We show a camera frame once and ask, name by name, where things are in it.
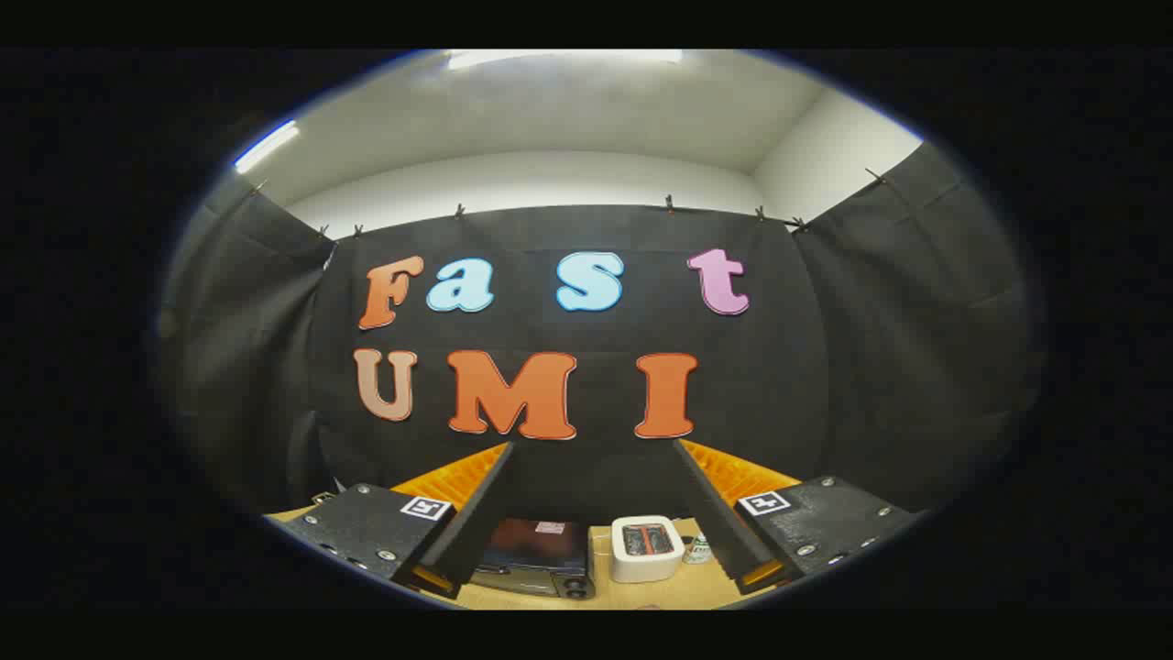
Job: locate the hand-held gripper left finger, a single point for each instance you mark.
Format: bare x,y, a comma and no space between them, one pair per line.
467,532

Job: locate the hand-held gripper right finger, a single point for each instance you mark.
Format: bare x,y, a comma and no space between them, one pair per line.
719,522

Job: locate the black toaster oven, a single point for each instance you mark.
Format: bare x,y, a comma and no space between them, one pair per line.
531,550

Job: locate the white pop-up toaster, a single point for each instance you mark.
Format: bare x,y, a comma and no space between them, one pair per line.
646,564

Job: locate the white green-label drink bottle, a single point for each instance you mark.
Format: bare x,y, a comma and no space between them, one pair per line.
698,550

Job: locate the ceiling light panel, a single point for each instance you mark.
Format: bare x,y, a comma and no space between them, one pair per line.
266,147
564,58

